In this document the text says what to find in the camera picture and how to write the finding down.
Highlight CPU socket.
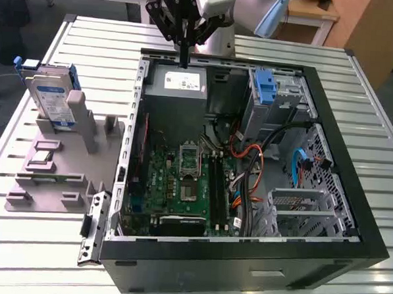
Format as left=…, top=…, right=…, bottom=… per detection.
left=179, top=177, right=201, bottom=204

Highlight blue data wire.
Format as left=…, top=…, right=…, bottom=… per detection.
left=290, top=147, right=309, bottom=189

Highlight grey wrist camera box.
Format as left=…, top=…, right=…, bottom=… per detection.
left=192, top=0, right=236, bottom=20

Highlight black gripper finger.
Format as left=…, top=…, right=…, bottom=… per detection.
left=142, top=0, right=189, bottom=69
left=184, top=13, right=231, bottom=72

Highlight black cable bundle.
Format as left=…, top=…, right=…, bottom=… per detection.
left=236, top=117, right=319, bottom=241

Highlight hard disk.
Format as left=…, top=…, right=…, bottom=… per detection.
left=10, top=55, right=82, bottom=134

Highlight silver disk bay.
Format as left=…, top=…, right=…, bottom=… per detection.
left=264, top=185, right=358, bottom=242

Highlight blue drive latch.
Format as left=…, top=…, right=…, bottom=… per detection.
left=253, top=69, right=279, bottom=106

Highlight silver drive cage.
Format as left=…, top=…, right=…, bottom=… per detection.
left=242, top=68, right=320, bottom=151

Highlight wooden desk white legs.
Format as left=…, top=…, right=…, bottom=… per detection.
left=277, top=0, right=342, bottom=47

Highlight orange red wire bundle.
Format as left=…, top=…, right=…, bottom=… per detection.
left=226, top=117, right=269, bottom=212

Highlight orange power wire black plug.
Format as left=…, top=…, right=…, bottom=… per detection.
left=298, top=153, right=334, bottom=189

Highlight metal socket cover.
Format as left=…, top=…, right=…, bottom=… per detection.
left=178, top=141, right=203, bottom=181

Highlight black RAM slot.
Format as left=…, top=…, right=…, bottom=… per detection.
left=209, top=151, right=224, bottom=231
left=205, top=151, right=221, bottom=231
left=216, top=151, right=234, bottom=232
left=213, top=151, right=230, bottom=232

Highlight black graphics card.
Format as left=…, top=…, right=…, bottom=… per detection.
left=148, top=212, right=209, bottom=239

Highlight green RAM stick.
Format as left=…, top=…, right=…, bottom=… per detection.
left=32, top=173, right=84, bottom=184

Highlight yellow black wire bundle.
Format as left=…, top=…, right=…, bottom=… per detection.
left=199, top=132, right=226, bottom=153

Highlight silver expansion slot bracket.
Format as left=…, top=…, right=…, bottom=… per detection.
left=77, top=188, right=113, bottom=269

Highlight grey power supply unit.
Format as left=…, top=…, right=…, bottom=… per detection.
left=140, top=63, right=210, bottom=145

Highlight black PC case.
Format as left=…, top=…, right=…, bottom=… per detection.
left=96, top=45, right=393, bottom=294

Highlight grey parts rack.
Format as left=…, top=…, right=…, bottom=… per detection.
left=3, top=87, right=128, bottom=218

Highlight black chair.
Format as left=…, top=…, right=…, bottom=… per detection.
left=0, top=0, right=32, bottom=67

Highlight green motherboard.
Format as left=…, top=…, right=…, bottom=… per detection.
left=118, top=136, right=248, bottom=241

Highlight silver CPU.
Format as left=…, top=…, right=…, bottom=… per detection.
left=29, top=149, right=55, bottom=165

